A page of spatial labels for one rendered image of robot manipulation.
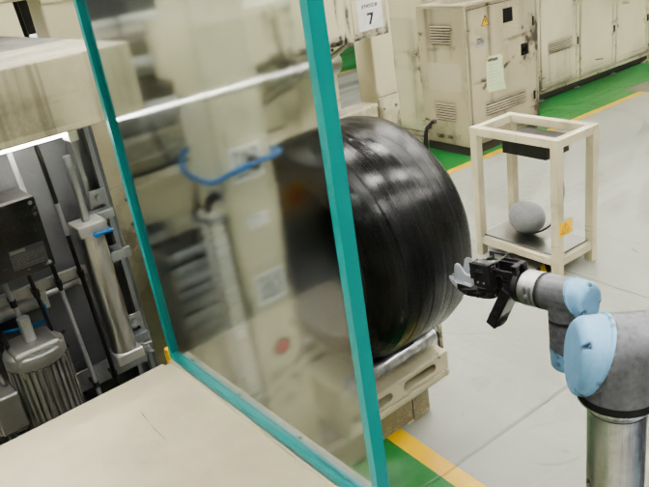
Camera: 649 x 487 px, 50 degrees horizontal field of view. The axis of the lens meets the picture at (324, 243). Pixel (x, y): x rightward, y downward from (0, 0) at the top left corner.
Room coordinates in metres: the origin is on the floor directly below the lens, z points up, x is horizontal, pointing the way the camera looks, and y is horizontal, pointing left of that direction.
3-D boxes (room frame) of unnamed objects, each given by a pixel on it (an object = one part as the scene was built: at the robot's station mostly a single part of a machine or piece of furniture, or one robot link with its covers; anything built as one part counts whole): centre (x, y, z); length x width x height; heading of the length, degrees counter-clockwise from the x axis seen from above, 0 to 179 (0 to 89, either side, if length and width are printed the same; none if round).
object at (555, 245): (3.72, -1.23, 0.40); 0.60 x 0.35 x 0.80; 33
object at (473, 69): (6.18, -1.60, 0.62); 0.91 x 0.58 x 1.25; 123
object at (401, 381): (1.52, -0.11, 0.84); 0.36 x 0.09 x 0.06; 126
